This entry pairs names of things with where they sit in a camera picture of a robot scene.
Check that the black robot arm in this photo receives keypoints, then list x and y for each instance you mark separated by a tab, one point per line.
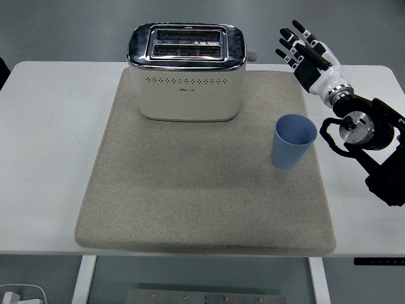
379	133

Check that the dark blurry object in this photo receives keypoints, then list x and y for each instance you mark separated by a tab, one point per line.
3	74

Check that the black table control panel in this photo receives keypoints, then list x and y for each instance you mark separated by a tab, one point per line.
379	261

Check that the blue plastic cup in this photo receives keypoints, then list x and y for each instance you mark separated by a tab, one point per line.
289	149

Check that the white table leg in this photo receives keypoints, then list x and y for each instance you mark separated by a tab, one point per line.
319	282
83	278

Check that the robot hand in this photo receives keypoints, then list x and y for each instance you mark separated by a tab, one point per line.
329	77

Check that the white plug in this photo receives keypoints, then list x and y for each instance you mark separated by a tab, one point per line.
9	298

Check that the cream and chrome toaster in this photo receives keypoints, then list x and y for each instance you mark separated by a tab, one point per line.
186	101

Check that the beige felt mat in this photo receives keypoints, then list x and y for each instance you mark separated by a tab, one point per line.
196	196

